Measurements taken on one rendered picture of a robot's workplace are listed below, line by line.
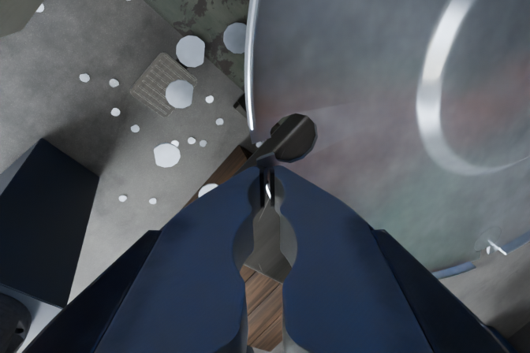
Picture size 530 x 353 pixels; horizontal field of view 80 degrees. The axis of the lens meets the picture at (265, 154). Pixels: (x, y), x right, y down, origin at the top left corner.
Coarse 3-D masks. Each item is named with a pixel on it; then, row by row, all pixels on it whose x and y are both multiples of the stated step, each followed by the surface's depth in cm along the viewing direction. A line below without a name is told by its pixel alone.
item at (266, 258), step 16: (288, 128) 14; (304, 128) 14; (272, 144) 14; (288, 144) 14; (304, 144) 14; (288, 160) 14; (272, 208) 15; (256, 224) 15; (272, 224) 16; (256, 240) 16; (272, 240) 16; (256, 256) 16; (272, 256) 17; (272, 272) 17; (288, 272) 18
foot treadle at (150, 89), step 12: (156, 60) 68; (168, 60) 69; (144, 72) 68; (156, 72) 69; (168, 72) 70; (180, 72) 71; (144, 84) 70; (156, 84) 70; (168, 84) 71; (192, 84) 73; (144, 96) 71; (156, 96) 71; (156, 108) 73; (168, 108) 73
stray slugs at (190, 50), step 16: (224, 32) 24; (240, 32) 24; (192, 48) 23; (240, 48) 24; (192, 64) 24; (176, 80) 24; (176, 96) 24; (160, 144) 26; (160, 160) 27; (176, 160) 27
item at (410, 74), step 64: (256, 0) 10; (320, 0) 11; (384, 0) 12; (448, 0) 13; (512, 0) 13; (256, 64) 12; (320, 64) 12; (384, 64) 13; (448, 64) 13; (512, 64) 15; (256, 128) 13; (320, 128) 14; (384, 128) 15; (448, 128) 15; (512, 128) 17; (384, 192) 17; (448, 192) 18; (512, 192) 20; (448, 256) 22
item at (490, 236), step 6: (492, 228) 22; (498, 228) 22; (486, 234) 22; (492, 234) 22; (498, 234) 22; (480, 240) 22; (486, 240) 22; (492, 240) 22; (480, 246) 22; (486, 246) 22
